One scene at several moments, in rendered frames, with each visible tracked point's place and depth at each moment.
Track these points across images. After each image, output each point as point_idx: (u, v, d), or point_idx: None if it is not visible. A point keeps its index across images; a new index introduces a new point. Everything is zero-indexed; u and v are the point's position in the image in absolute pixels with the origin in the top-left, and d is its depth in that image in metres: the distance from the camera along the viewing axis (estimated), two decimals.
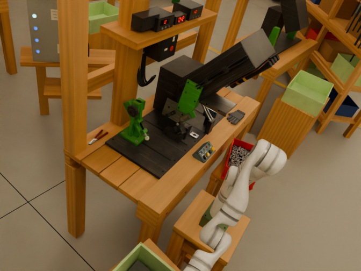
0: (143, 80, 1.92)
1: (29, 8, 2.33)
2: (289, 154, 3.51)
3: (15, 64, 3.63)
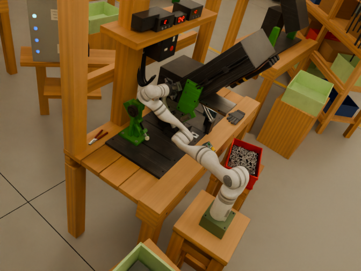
0: (143, 80, 1.92)
1: (29, 8, 2.33)
2: (289, 154, 3.51)
3: (15, 64, 3.63)
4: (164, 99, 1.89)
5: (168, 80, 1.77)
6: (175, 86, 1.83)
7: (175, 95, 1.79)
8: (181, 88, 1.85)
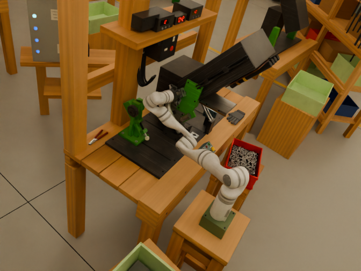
0: (143, 80, 1.92)
1: (29, 8, 2.33)
2: (289, 154, 3.51)
3: (15, 64, 3.63)
4: (168, 104, 1.93)
5: (173, 86, 1.82)
6: (180, 92, 1.87)
7: (179, 101, 1.83)
8: (186, 94, 1.89)
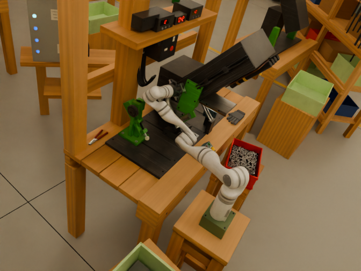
0: (143, 80, 1.92)
1: (29, 8, 2.33)
2: (289, 154, 3.51)
3: (15, 64, 3.63)
4: (168, 99, 1.94)
5: (173, 81, 1.82)
6: (179, 87, 1.88)
7: (179, 97, 1.84)
8: (185, 90, 1.90)
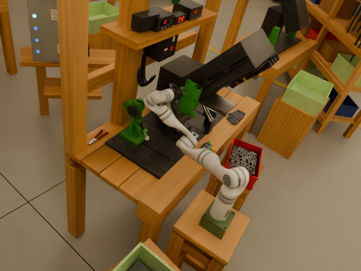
0: (143, 80, 1.92)
1: (29, 8, 2.33)
2: (289, 154, 3.51)
3: (15, 64, 3.63)
4: (169, 103, 1.94)
5: (173, 85, 1.82)
6: (180, 91, 1.88)
7: (180, 100, 1.84)
8: (186, 93, 1.90)
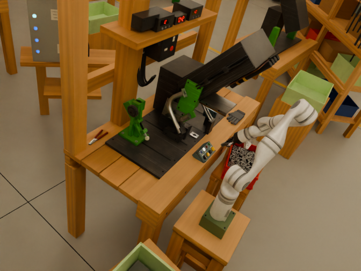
0: (143, 80, 1.92)
1: (29, 8, 2.33)
2: (289, 154, 3.51)
3: (15, 64, 3.63)
4: (170, 105, 1.94)
5: (227, 142, 1.81)
6: (181, 93, 1.88)
7: (231, 136, 1.88)
8: (187, 95, 1.90)
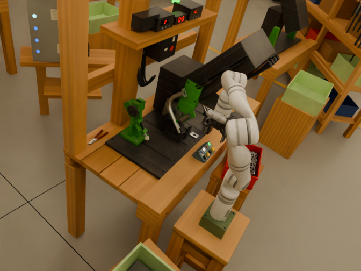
0: (143, 80, 1.92)
1: (29, 8, 2.33)
2: (289, 154, 3.51)
3: (15, 64, 3.63)
4: (170, 105, 1.94)
5: (208, 116, 1.42)
6: (181, 93, 1.88)
7: None
8: (187, 95, 1.90)
